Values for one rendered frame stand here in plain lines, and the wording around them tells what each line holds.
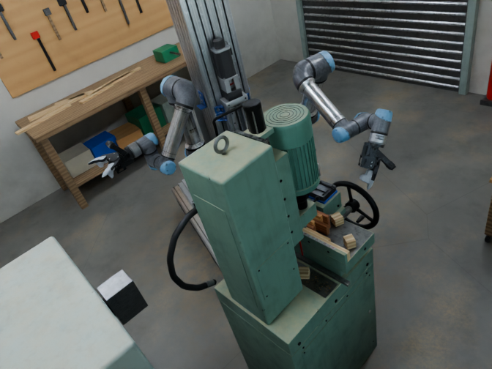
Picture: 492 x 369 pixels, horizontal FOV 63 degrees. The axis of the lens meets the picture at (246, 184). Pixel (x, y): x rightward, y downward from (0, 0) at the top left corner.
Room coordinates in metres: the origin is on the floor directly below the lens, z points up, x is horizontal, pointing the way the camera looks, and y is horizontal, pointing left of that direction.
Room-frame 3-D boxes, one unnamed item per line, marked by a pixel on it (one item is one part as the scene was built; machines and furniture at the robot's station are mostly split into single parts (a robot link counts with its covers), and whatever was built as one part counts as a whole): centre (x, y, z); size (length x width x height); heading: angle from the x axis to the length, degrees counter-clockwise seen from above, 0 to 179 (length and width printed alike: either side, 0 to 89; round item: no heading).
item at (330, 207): (1.41, -0.32, 0.91); 0.15 x 0.14 x 0.09; 35
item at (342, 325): (1.17, -0.10, 0.35); 0.58 x 0.45 x 0.71; 125
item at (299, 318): (1.17, -0.10, 0.76); 0.57 x 0.45 x 0.09; 125
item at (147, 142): (1.89, 0.44, 1.21); 0.11 x 0.08 x 0.09; 122
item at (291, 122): (1.24, -0.20, 1.35); 0.18 x 0.18 x 0.31
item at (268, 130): (1.16, -0.08, 1.53); 0.08 x 0.08 x 0.17; 35
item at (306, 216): (1.23, -0.18, 1.03); 0.14 x 0.07 x 0.09; 125
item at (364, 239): (1.36, -0.25, 0.87); 0.61 x 0.30 x 0.06; 35
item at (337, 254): (1.28, -0.13, 0.93); 0.60 x 0.02 x 0.06; 35
